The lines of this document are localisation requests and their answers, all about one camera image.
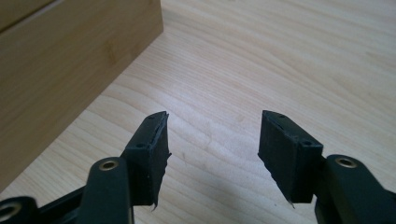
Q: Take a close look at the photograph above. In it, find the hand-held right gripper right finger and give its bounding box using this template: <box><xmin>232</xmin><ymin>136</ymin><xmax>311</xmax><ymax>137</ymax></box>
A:
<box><xmin>257</xmin><ymin>109</ymin><xmax>325</xmax><ymax>209</ymax></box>

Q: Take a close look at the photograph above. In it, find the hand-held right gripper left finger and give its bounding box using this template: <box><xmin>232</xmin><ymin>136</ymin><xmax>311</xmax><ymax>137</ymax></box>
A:
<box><xmin>120</xmin><ymin>110</ymin><xmax>173</xmax><ymax>212</ymax></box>

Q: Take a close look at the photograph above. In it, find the light brown wooden box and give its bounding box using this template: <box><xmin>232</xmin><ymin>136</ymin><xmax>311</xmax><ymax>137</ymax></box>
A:
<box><xmin>0</xmin><ymin>0</ymin><xmax>164</xmax><ymax>192</ymax></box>

